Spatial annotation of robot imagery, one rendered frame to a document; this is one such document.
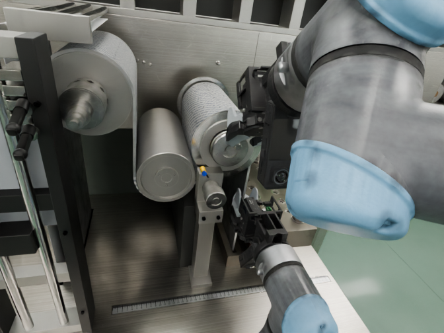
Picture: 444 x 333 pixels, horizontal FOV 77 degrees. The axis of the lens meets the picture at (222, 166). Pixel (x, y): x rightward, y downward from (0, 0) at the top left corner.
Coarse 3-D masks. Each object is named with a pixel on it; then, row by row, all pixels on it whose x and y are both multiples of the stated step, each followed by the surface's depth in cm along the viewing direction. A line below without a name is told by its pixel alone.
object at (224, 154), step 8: (216, 136) 54; (224, 136) 53; (216, 144) 53; (224, 144) 53; (240, 144) 54; (216, 152) 54; (224, 152) 55; (232, 152) 55; (240, 152) 55; (216, 160) 55; (224, 160) 55; (232, 160) 56; (240, 160) 56
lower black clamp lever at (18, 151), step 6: (24, 126) 32; (30, 126) 32; (24, 132) 31; (30, 132) 32; (24, 138) 31; (30, 138) 31; (18, 144) 30; (24, 144) 30; (18, 150) 29; (24, 150) 30; (18, 156) 29; (24, 156) 30
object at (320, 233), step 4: (316, 228) 158; (320, 228) 155; (316, 232) 158; (320, 232) 157; (324, 232) 158; (316, 236) 158; (320, 236) 159; (324, 236) 160; (316, 240) 160; (320, 240) 161; (312, 244) 163; (316, 244) 162; (320, 244) 163; (316, 248) 164; (316, 252) 167
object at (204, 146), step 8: (224, 120) 53; (208, 128) 53; (216, 128) 53; (224, 128) 54; (208, 136) 54; (200, 144) 54; (208, 144) 54; (248, 144) 57; (200, 152) 55; (208, 152) 55; (248, 152) 58; (208, 160) 56; (224, 168) 58; (232, 168) 59
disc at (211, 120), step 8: (224, 112) 52; (240, 112) 53; (208, 120) 52; (216, 120) 53; (200, 128) 53; (200, 136) 54; (192, 144) 54; (192, 152) 55; (256, 152) 59; (200, 160) 56; (248, 160) 59; (240, 168) 60
